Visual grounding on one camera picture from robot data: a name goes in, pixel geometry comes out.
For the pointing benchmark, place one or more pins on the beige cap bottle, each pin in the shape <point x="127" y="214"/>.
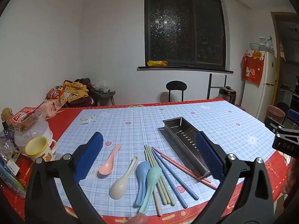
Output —
<point x="6" y="114"/>

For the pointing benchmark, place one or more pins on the teal spoon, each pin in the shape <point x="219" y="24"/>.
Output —
<point x="154" y="175"/>

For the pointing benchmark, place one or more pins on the yellow packet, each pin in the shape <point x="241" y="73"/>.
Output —
<point x="156" y="63"/>

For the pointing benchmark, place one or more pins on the clear food container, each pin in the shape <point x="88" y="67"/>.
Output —
<point x="25" y="121"/>

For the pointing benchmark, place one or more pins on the blue chopstick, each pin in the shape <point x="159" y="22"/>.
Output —
<point x="177" y="192"/>
<point x="175" y="174"/>

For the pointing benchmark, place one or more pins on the grey stool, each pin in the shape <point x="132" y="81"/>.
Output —
<point x="102" y="95"/>

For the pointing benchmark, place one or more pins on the brown trash bin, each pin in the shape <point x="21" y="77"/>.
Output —
<point x="275" y="113"/>

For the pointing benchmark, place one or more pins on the white paper tag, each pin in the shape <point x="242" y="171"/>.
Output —
<point x="87" y="119"/>

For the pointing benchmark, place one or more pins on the cream cup yellow rim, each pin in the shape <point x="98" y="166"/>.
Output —
<point x="39" y="149"/>

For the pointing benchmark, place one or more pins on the crumpled plastic bags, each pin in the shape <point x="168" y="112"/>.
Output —
<point x="8" y="147"/>

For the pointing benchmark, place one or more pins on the dark framed window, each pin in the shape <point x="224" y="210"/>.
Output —
<point x="184" y="23"/>

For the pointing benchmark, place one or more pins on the person's left hand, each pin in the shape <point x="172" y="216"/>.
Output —
<point x="141" y="219"/>

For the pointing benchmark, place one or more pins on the dark window sill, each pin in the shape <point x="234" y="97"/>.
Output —
<point x="186" y="69"/>

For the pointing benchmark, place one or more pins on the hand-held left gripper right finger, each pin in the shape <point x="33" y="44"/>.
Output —
<point x="209" y="156"/>

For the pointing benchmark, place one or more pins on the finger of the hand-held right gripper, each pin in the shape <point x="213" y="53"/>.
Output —
<point x="273" y="124"/>
<point x="293" y="116"/>

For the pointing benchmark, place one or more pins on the white plastic container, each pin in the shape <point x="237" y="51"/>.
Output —
<point x="41" y="133"/>

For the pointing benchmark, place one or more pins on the clear plastic bag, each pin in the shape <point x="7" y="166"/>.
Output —
<point x="101" y="85"/>

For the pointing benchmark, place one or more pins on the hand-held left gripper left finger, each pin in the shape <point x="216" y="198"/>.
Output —
<point x="90" y="158"/>

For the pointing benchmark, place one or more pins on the beige spoon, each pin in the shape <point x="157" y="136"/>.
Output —
<point x="118" y="186"/>

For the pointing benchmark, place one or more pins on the blue spoon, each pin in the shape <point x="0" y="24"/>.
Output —
<point x="143" y="170"/>

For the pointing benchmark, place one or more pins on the pink snack packet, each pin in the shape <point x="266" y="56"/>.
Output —
<point x="55" y="106"/>

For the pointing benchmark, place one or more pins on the cream fridge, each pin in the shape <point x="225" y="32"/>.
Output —
<point x="268" y="74"/>

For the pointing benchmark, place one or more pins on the person's right hand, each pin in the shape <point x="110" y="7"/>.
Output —
<point x="292" y="177"/>

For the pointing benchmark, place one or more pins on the rice cooker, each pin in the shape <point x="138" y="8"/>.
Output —
<point x="227" y="94"/>

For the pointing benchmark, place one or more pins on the green white packet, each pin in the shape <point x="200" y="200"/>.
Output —
<point x="10" y="182"/>

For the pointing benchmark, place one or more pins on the black chair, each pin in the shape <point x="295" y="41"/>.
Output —
<point x="176" y="85"/>
<point x="283" y="107"/>

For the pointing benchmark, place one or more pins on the metal utensil tray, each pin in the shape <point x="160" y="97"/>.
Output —
<point x="177" y="127"/>

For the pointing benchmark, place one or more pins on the yellow garment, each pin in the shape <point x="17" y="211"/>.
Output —
<point x="76" y="89"/>

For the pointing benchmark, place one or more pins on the orange snack bag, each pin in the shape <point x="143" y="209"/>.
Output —
<point x="55" y="92"/>

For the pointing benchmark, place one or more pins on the pink chopstick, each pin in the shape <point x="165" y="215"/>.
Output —
<point x="163" y="154"/>
<point x="210" y="184"/>

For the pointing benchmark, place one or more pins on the bowls and bags pile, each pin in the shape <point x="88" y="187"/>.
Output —
<point x="265" y="44"/>

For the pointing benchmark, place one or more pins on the green chopstick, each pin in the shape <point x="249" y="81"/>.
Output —
<point x="166" y="197"/>
<point x="170" y="196"/>

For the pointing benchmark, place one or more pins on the wooden door frame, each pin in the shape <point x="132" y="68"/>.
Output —
<point x="275" y="28"/>

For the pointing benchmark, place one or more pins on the red printed cloth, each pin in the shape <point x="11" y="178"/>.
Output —
<point x="252" y="70"/>

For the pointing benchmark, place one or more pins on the black metal frame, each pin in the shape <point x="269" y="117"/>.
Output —
<point x="210" y="86"/>

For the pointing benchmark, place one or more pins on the pink spoon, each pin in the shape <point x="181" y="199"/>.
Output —
<point x="105" y="169"/>

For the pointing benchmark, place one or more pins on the red stick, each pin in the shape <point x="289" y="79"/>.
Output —
<point x="35" y="110"/>

